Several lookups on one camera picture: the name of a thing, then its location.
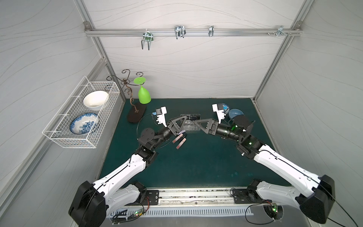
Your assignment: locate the clear acrylic lipstick organizer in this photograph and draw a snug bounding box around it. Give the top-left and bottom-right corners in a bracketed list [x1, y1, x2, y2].
[182, 113, 200, 132]

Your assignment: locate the pink lip gloss tube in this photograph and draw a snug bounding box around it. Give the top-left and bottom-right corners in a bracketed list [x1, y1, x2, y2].
[172, 133, 183, 143]
[176, 138, 186, 149]

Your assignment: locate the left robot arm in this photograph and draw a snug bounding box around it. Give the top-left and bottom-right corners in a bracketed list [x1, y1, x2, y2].
[68, 116, 187, 227]

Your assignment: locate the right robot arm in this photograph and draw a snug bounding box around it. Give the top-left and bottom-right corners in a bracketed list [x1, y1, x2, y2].
[194, 115, 335, 224]

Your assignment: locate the light blue bowl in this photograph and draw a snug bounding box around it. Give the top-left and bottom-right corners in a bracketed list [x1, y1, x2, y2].
[228, 109, 244, 120]

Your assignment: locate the small blue patterned bowl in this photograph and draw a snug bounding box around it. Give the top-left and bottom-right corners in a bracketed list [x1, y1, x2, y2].
[222, 103, 230, 114]

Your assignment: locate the dark metal cup stand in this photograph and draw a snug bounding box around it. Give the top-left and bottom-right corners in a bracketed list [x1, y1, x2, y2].
[106, 69, 146, 124]

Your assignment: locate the green plastic goblet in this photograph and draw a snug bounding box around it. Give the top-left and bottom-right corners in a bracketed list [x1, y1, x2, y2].
[133, 77, 151, 105]

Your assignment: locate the white bowl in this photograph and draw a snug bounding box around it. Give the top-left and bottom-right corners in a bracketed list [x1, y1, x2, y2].
[83, 91, 109, 111]

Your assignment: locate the white vented strip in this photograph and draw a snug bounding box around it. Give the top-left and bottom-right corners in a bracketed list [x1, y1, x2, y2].
[141, 206, 254, 218]

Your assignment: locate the metal hook with green clip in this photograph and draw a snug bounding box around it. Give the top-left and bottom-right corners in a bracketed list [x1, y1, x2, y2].
[141, 31, 154, 50]

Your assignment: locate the blue patterned plate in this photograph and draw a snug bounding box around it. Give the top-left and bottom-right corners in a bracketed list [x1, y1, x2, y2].
[70, 113, 99, 135]

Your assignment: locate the metal double hook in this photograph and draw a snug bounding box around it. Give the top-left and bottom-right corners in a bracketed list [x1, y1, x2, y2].
[174, 25, 186, 39]

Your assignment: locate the round electronics board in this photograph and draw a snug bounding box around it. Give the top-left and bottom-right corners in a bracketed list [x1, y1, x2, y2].
[263, 203, 284, 220]

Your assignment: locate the metal hook at right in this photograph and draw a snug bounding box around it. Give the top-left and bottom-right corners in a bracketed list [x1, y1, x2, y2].
[267, 26, 292, 37]

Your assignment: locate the aluminium crossbar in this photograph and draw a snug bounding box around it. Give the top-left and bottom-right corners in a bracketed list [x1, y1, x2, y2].
[85, 28, 303, 38]

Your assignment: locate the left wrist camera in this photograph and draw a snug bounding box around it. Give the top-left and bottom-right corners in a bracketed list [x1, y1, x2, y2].
[152, 107, 167, 127]

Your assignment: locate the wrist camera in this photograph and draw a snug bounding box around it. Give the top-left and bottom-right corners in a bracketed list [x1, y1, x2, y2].
[212, 103, 226, 124]
[152, 107, 167, 127]

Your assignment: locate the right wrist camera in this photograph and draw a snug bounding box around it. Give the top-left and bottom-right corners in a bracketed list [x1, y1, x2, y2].
[212, 103, 226, 124]

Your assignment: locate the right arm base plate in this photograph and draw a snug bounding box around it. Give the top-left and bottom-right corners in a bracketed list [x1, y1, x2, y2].
[229, 188, 272, 204]

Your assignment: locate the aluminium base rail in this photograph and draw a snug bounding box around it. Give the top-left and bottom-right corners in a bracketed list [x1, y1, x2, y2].
[78, 185, 313, 210]

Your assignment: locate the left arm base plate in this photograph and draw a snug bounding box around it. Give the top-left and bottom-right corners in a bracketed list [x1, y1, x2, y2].
[128, 190, 160, 206]

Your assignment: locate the right black cable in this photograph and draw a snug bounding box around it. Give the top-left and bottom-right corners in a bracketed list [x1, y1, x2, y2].
[229, 185, 275, 225]

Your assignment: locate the white wire basket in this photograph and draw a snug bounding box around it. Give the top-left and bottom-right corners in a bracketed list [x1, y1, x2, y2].
[42, 76, 120, 148]

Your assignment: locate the small metal bracket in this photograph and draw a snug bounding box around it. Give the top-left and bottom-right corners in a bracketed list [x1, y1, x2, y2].
[209, 26, 214, 37]

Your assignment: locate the left cable bundle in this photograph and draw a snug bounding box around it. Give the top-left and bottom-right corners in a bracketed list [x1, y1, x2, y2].
[111, 195, 150, 225]

